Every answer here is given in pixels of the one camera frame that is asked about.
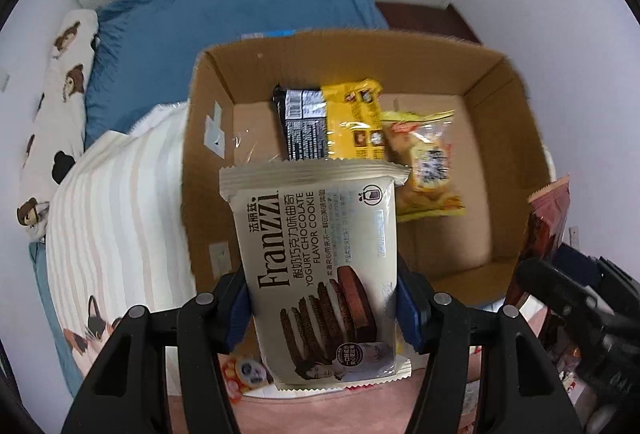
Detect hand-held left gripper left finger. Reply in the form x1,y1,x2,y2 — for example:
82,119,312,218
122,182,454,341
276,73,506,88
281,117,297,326
60,267,252,434

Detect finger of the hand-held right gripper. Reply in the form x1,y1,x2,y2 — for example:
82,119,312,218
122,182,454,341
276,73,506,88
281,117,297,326
516,258,593,315

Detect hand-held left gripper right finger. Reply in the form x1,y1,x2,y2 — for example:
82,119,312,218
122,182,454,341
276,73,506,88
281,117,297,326
396,253,585,434

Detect brown red snack packet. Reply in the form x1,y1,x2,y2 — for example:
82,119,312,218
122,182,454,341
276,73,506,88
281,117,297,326
504,174,572,311

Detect small orange snack packet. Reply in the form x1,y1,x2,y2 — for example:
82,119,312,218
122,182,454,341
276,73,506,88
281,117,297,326
220,352,277,404

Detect cream chocolate cookie packet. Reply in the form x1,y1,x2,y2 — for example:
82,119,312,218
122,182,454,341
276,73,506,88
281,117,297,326
219,159,412,390

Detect clear yellow biscuit packet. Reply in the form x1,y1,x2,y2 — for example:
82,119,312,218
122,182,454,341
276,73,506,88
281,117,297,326
381,109,467,222

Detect yellow and black snack packet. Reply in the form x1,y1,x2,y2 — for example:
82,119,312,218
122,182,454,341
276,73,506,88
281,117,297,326
272,78,392,163

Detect printed cardboard box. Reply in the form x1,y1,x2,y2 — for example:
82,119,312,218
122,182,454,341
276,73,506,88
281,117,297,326
181,28,557,315

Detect pink blanket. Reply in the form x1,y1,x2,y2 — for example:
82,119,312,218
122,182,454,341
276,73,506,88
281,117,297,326
217,304,506,434

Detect striped blanket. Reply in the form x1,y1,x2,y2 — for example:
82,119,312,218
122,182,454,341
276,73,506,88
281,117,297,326
45,102,202,332

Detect cat print cloth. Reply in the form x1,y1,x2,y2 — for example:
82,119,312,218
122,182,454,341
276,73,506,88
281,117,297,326
60,294,127,385

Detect light blue sheet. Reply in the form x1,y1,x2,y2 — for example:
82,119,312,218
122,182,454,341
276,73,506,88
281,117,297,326
29,241,85,397

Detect bear print sheet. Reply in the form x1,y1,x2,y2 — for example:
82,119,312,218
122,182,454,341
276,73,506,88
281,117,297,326
17,7,101,240

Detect blue blanket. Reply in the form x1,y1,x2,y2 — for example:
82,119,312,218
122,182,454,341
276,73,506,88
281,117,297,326
82,0,391,150

